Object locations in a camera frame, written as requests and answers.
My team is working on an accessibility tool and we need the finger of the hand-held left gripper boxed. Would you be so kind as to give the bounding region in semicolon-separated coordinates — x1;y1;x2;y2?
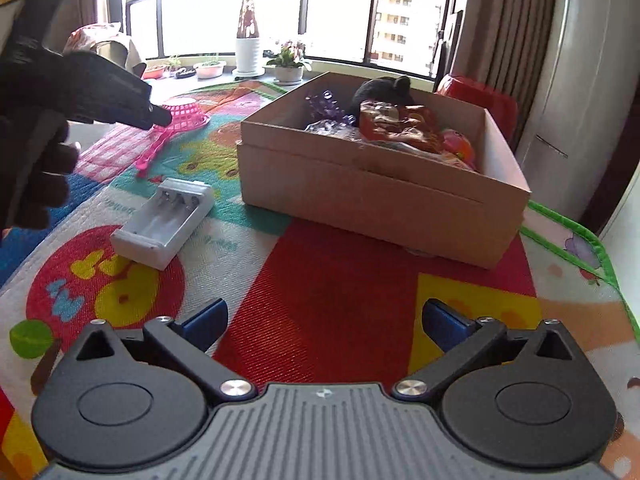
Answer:
148;103;174;129

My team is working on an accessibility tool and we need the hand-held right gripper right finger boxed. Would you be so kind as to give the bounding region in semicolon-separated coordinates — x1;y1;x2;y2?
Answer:
391;298;574;405

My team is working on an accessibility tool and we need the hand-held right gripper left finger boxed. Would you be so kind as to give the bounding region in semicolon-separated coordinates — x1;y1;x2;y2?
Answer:
74;297;257;405

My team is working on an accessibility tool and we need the cardboard box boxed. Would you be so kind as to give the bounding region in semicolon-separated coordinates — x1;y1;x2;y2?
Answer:
236;71;532;271

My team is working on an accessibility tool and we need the purple tinsel item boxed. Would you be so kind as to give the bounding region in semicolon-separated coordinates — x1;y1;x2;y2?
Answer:
305;90;359;127

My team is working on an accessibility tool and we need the pink orange plastic toy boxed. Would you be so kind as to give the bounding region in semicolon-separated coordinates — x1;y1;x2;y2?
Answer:
439;127;477;172

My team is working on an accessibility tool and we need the orange snack packet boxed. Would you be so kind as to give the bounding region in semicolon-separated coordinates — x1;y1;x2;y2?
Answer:
358;98;447;158

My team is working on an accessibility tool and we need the black plush toy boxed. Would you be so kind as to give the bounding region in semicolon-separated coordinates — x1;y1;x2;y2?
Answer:
352;74;415;112

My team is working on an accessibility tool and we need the person's left hand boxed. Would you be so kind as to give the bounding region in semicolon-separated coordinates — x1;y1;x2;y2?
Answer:
0;108;79;235

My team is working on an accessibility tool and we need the pink plastic basket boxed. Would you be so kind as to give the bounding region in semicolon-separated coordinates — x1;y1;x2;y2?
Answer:
134;97;212;179

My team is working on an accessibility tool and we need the beige armchair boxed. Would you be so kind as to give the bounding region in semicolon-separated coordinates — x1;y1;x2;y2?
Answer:
94;39;149;80

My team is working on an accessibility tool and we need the floral cloth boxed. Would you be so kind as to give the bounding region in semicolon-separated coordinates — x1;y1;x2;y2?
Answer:
63;22;132;57

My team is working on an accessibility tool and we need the white planter with grass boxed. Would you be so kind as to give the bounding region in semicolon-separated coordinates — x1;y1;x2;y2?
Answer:
192;57;229;80

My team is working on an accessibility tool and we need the white battery charger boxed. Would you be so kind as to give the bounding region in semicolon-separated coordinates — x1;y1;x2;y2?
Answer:
109;177;217;272

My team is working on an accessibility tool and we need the white vase with plant stems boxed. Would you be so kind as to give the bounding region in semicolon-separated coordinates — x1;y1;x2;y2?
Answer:
227;0;264;77

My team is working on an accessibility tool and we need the colourful printed play mat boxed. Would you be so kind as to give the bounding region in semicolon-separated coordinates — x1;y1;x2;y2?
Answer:
0;76;640;480

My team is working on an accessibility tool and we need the white pot with pink flowers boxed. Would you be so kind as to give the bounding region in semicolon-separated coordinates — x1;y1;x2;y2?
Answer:
264;38;314;86

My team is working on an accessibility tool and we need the red plastic stool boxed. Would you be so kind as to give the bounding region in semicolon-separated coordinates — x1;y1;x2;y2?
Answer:
433;73;519;150

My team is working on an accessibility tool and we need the white standing air conditioner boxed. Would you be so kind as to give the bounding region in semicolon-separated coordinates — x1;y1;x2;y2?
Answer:
514;0;627;227

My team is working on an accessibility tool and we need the brown curtain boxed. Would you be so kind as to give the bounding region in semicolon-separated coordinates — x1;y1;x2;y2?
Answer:
451;0;562;107

